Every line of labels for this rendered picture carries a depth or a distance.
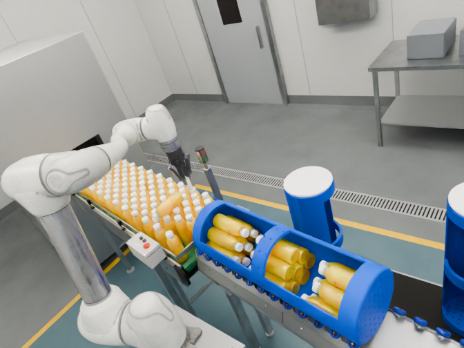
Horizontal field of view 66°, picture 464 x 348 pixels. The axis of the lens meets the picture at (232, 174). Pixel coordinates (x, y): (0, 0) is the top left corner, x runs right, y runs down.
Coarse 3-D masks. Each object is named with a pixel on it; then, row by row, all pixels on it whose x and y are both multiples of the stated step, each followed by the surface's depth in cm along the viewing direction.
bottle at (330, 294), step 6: (318, 288) 133; (324, 288) 130; (330, 288) 129; (336, 288) 129; (324, 294) 129; (330, 294) 127; (336, 294) 126; (342, 294) 125; (324, 300) 129; (330, 300) 127; (336, 300) 125; (336, 306) 125
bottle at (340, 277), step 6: (324, 270) 133; (330, 270) 131; (336, 270) 129; (342, 270) 129; (330, 276) 130; (336, 276) 128; (342, 276) 127; (348, 276) 126; (330, 282) 131; (336, 282) 128; (342, 282) 126; (348, 282) 125; (342, 288) 127
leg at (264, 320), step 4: (256, 312) 233; (260, 312) 228; (260, 316) 232; (264, 316) 233; (260, 320) 237; (264, 320) 234; (268, 320) 237; (264, 324) 235; (268, 324) 238; (264, 328) 240; (268, 328) 239; (272, 328) 243; (268, 332) 240; (272, 332) 245; (268, 336) 244
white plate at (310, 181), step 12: (300, 168) 213; (312, 168) 210; (324, 168) 207; (288, 180) 208; (300, 180) 204; (312, 180) 201; (324, 180) 198; (288, 192) 199; (300, 192) 196; (312, 192) 193
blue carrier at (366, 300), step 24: (240, 216) 187; (264, 240) 146; (288, 240) 167; (312, 240) 142; (240, 264) 152; (264, 264) 143; (360, 264) 139; (264, 288) 147; (360, 288) 116; (384, 288) 125; (312, 312) 128; (360, 312) 115; (384, 312) 131; (360, 336) 120
